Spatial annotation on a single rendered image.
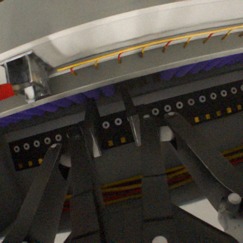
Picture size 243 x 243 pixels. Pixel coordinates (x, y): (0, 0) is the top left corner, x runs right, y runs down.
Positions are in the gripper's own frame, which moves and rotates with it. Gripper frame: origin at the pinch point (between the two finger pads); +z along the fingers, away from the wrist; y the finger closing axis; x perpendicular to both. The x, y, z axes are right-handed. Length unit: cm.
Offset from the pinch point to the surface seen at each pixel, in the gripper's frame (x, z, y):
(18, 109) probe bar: 3.5, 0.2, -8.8
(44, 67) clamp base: 6.6, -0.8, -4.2
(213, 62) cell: 1.4, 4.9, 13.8
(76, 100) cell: 1.1, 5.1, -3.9
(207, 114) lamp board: -8.1, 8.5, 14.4
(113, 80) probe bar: 3.6, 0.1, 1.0
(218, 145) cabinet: -16.5, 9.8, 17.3
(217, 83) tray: -4.0, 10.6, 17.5
